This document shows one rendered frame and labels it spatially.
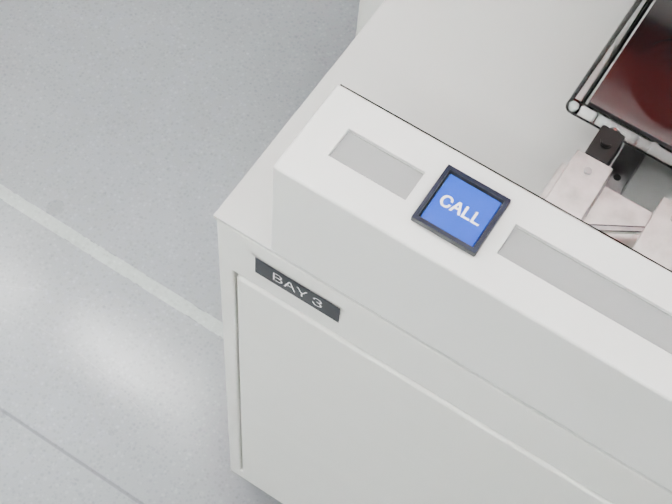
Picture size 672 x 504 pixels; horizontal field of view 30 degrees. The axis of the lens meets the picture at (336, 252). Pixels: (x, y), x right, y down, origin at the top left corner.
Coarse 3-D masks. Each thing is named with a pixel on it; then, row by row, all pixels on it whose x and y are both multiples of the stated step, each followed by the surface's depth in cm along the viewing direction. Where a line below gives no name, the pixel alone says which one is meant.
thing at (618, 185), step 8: (624, 144) 112; (624, 152) 111; (632, 152) 112; (640, 152) 112; (616, 160) 111; (624, 160) 111; (632, 160) 111; (640, 160) 111; (616, 168) 111; (624, 168) 111; (632, 168) 111; (616, 176) 110; (624, 176) 110; (632, 176) 113; (608, 184) 110; (616, 184) 110; (624, 184) 110
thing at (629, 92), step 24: (648, 24) 112; (624, 48) 111; (648, 48) 111; (624, 72) 109; (648, 72) 110; (600, 96) 108; (624, 96) 108; (648, 96) 108; (624, 120) 107; (648, 120) 107
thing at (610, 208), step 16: (544, 192) 106; (608, 192) 106; (592, 208) 105; (608, 208) 105; (624, 208) 105; (640, 208) 105; (608, 224) 105; (624, 224) 105; (640, 224) 105; (624, 240) 104
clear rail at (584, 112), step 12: (576, 108) 107; (588, 108) 107; (588, 120) 107; (600, 120) 107; (612, 120) 107; (624, 132) 106; (636, 132) 106; (636, 144) 106; (648, 144) 106; (660, 144) 106; (648, 156) 106; (660, 156) 106
